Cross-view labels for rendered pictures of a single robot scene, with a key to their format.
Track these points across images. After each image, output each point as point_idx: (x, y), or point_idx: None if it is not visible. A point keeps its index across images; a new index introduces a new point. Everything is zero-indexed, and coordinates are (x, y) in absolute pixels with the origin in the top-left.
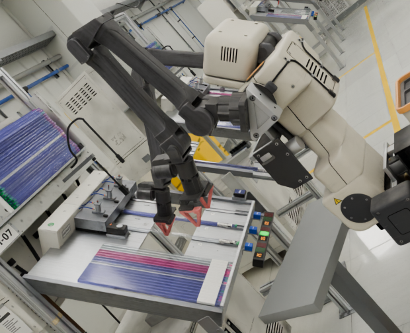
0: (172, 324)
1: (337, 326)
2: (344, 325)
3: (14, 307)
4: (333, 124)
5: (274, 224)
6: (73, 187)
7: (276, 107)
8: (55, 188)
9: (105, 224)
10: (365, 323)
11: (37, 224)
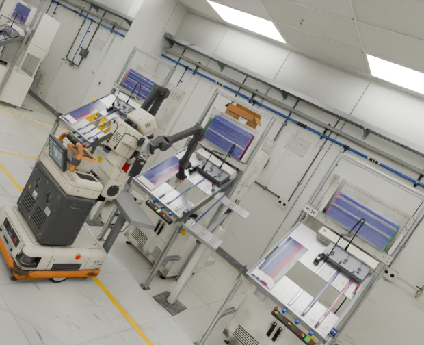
0: None
1: (143, 280)
2: (139, 280)
3: None
4: (109, 153)
5: (173, 233)
6: None
7: (111, 126)
8: (217, 151)
9: (195, 165)
10: (128, 278)
11: (219, 157)
